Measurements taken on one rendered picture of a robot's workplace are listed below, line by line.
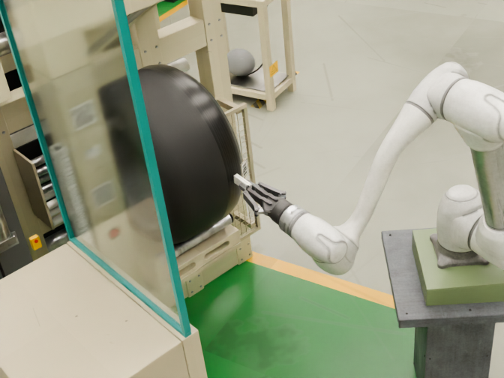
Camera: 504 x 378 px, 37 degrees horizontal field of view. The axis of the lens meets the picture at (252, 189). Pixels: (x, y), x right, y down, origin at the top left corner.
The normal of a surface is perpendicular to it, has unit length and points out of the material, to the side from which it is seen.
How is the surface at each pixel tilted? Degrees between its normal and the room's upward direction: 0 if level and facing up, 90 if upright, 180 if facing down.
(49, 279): 0
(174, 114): 36
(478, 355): 90
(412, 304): 0
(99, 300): 0
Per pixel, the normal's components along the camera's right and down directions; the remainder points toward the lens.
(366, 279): -0.10, -0.81
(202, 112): 0.39, -0.33
